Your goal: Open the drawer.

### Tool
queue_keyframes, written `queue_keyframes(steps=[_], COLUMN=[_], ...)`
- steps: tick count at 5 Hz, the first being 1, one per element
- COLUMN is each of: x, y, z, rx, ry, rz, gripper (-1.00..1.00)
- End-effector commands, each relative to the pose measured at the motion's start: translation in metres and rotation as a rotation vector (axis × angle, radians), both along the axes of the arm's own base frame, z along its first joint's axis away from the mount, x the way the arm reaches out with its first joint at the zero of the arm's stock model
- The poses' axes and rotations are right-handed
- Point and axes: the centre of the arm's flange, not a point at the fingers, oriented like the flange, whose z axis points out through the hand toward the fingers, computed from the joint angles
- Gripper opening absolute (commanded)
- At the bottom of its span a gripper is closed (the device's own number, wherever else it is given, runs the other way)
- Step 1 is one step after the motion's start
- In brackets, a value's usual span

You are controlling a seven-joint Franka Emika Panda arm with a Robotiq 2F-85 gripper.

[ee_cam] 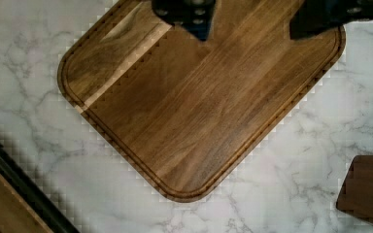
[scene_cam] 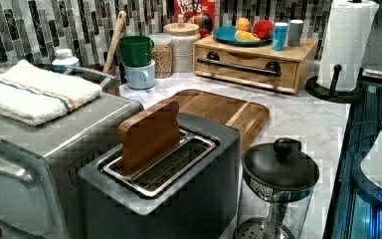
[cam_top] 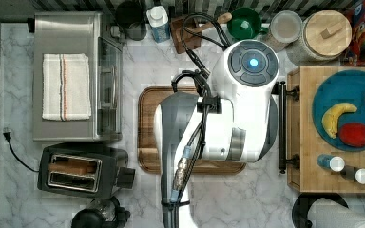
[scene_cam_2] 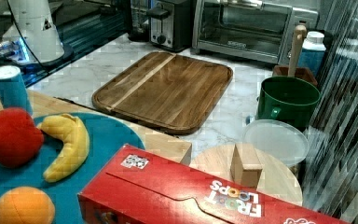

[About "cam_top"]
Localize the black drawer handle bar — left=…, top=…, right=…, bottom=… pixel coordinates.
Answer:
left=273, top=81, right=300, bottom=174

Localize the wooden drawer cabinet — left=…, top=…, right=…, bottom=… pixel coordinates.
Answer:
left=286, top=66, right=365, bottom=194

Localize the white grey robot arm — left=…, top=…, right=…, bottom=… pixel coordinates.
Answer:
left=153, top=40, right=279, bottom=228

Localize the wooden cutting board tray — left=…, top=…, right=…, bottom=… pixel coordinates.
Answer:
left=137, top=86, right=246, bottom=175

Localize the brown wooden utensil box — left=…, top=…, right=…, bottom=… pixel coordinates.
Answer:
left=170, top=16, right=202, bottom=54

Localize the white blue milk carton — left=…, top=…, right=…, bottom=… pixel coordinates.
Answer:
left=146, top=6, right=170, bottom=43

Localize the black two-slot toaster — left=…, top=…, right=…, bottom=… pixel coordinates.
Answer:
left=37, top=142, right=135, bottom=200

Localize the wooden spoon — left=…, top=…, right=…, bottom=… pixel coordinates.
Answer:
left=193, top=12, right=232, bottom=33

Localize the green mug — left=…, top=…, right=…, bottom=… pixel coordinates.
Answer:
left=227, top=8, right=269, bottom=40

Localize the black cup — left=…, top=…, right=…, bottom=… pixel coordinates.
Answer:
left=115, top=1, right=146, bottom=41

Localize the stainless steel toaster oven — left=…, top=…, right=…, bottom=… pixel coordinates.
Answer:
left=33, top=11, right=122, bottom=142

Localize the white striped kitchen towel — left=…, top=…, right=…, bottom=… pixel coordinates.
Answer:
left=42, top=53, right=91, bottom=122

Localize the black coffee grinder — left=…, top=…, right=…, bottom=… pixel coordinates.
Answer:
left=71, top=197, right=130, bottom=228

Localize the glass jar white lid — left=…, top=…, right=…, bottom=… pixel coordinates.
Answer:
left=261, top=10, right=302, bottom=52

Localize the yellow banana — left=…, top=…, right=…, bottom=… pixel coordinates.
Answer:
left=321, top=103, right=357, bottom=139

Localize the black paper towel holder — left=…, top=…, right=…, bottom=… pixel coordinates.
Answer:
left=292, top=193, right=348, bottom=228

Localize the blue shaker white cap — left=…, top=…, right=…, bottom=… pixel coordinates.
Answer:
left=317, top=154, right=345, bottom=172

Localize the glass jar wooden lid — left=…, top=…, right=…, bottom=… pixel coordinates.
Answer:
left=286, top=9, right=352, bottom=66

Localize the blue plate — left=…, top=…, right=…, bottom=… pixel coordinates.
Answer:
left=312, top=70, right=365, bottom=152

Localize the red apple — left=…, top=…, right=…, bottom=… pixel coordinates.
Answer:
left=339, top=123, right=365, bottom=147

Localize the white paper towel roll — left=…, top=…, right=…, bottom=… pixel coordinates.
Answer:
left=307, top=198, right=365, bottom=228

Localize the black shaker white cap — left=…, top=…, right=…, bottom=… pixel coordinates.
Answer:
left=340, top=165, right=365, bottom=184

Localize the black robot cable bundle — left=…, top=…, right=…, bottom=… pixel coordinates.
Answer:
left=161, top=12, right=233, bottom=228

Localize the black power plug cable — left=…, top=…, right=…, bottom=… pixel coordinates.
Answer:
left=2, top=127, right=40, bottom=173

